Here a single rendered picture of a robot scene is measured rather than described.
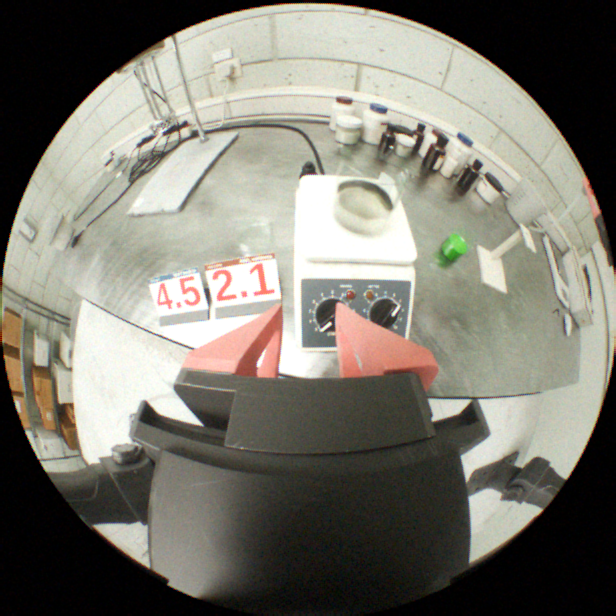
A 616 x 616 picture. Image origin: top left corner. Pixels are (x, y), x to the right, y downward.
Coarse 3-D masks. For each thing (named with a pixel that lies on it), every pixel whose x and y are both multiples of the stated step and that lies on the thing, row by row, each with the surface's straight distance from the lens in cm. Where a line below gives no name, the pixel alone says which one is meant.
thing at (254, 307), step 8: (248, 256) 26; (208, 280) 28; (264, 296) 27; (272, 296) 27; (280, 296) 27; (216, 304) 29; (224, 304) 28; (232, 304) 28; (240, 304) 28; (248, 304) 27; (256, 304) 27; (264, 304) 27; (272, 304) 27; (216, 312) 29; (224, 312) 28; (232, 312) 28; (240, 312) 27; (248, 312) 27; (256, 312) 27
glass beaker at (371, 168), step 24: (360, 144) 20; (384, 144) 20; (336, 168) 18; (360, 168) 22; (384, 168) 21; (408, 168) 19; (336, 192) 19; (360, 192) 16; (384, 192) 16; (336, 216) 20; (360, 216) 18; (384, 216) 19
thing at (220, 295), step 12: (252, 264) 26; (264, 264) 25; (216, 276) 27; (228, 276) 27; (240, 276) 26; (252, 276) 26; (264, 276) 26; (216, 288) 28; (228, 288) 27; (240, 288) 27; (252, 288) 26; (264, 288) 26; (276, 288) 26; (216, 300) 28; (228, 300) 28
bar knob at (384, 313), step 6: (384, 300) 22; (390, 300) 22; (378, 306) 22; (384, 306) 22; (390, 306) 22; (396, 306) 21; (372, 312) 22; (378, 312) 22; (384, 312) 22; (390, 312) 21; (396, 312) 21; (372, 318) 22; (378, 318) 22; (384, 318) 21; (390, 318) 21; (396, 318) 23; (378, 324) 22; (384, 324) 21; (390, 324) 23
